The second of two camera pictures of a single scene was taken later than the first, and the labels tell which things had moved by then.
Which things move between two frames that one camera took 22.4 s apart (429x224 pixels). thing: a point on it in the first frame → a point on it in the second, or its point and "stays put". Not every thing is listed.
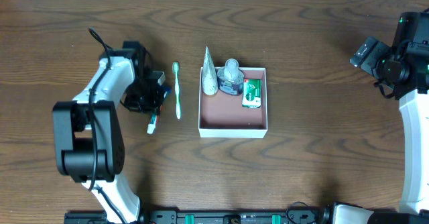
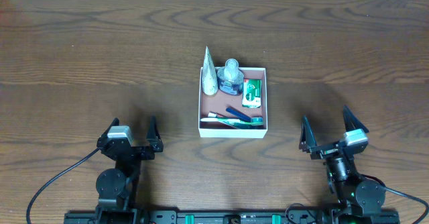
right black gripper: x=370 y=57 → x=328 y=151
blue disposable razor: x=167 y=90 → x=238 y=114
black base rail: x=318 y=215 stays put
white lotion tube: x=210 y=81 stays put
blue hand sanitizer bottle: x=230 y=79 stays put
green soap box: x=252 y=92 stays put
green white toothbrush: x=175 y=70 → x=253 y=121
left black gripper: x=147 y=100 → x=136 y=151
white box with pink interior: x=222 y=115 stays put
